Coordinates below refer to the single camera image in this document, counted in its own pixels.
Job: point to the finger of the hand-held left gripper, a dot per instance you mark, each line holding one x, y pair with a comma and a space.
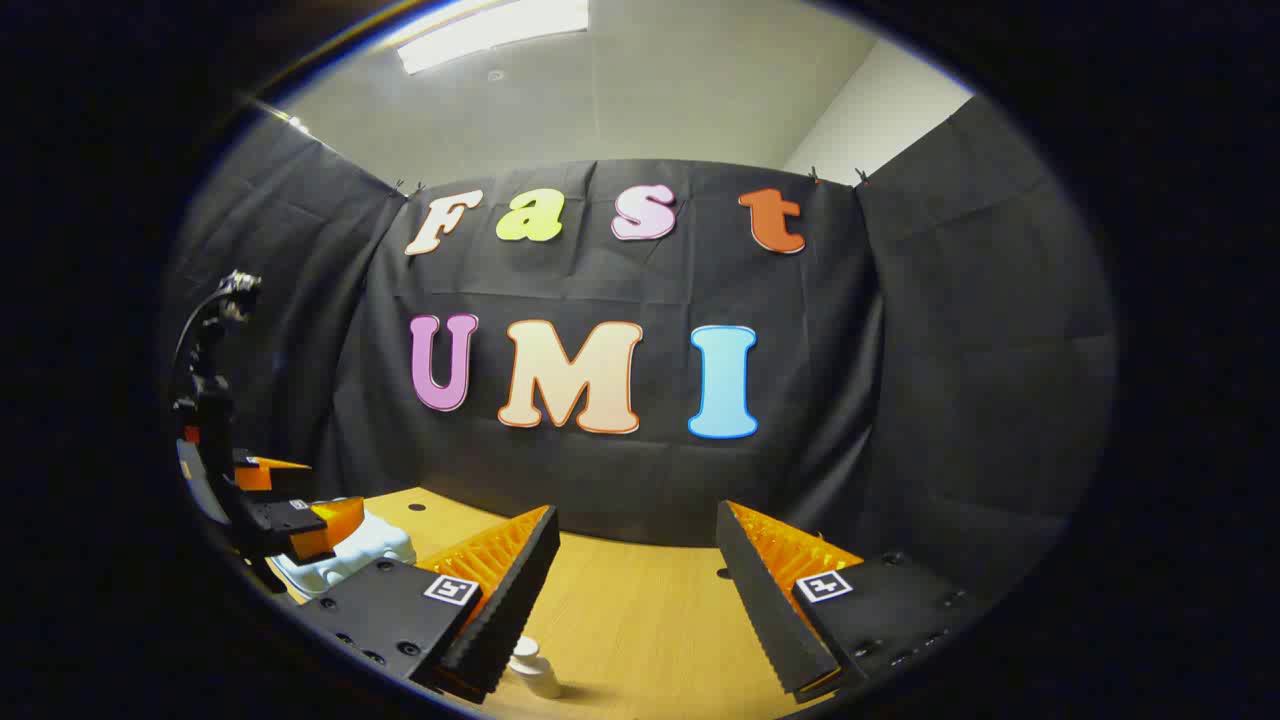
325, 525
262, 472

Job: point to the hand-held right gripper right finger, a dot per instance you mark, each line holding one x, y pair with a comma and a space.
765, 610

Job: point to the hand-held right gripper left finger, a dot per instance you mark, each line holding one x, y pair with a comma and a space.
510, 610

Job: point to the light blue suitcase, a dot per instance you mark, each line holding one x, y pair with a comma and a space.
350, 560

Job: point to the ceiling light panel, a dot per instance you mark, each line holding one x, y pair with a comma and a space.
490, 30

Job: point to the small white bottle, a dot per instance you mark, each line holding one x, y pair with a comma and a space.
532, 668

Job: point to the black backdrop cloth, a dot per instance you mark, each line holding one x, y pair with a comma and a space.
900, 350

